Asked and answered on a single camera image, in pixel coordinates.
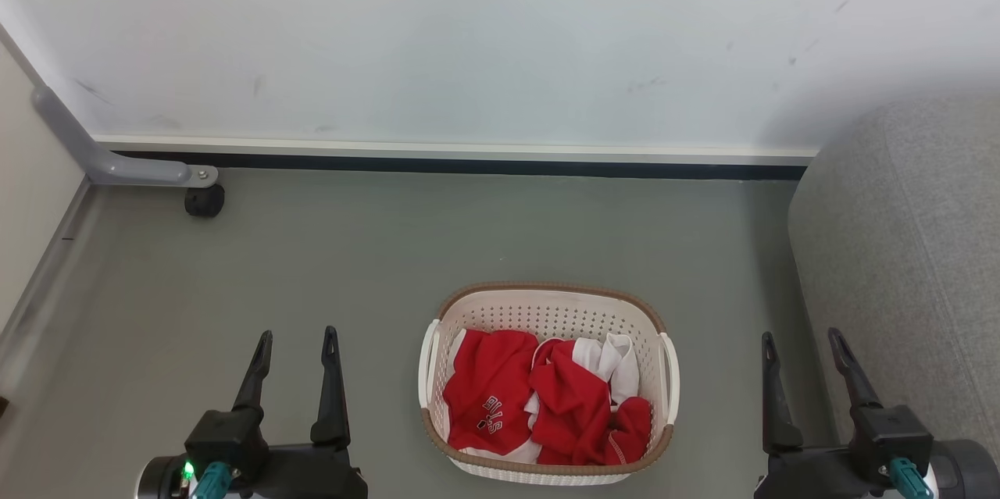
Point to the grey fabric sofa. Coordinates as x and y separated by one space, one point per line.
898 265

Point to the grey metal frame leg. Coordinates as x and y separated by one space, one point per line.
117 167

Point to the beige partition panel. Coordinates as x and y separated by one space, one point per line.
27 202

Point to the red and white garment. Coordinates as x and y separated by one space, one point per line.
574 405

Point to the black caster wheel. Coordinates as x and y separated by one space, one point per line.
205 201

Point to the black and white baseboard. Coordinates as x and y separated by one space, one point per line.
469 158

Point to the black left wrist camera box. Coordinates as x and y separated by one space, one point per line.
226 436

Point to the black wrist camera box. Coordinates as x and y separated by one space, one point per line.
226 436
891 433

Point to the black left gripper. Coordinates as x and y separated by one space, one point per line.
312 475

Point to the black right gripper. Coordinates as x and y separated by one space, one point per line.
812 475

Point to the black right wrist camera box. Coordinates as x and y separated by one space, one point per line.
891 433

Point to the cream perforated laundry basket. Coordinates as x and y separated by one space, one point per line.
547 308

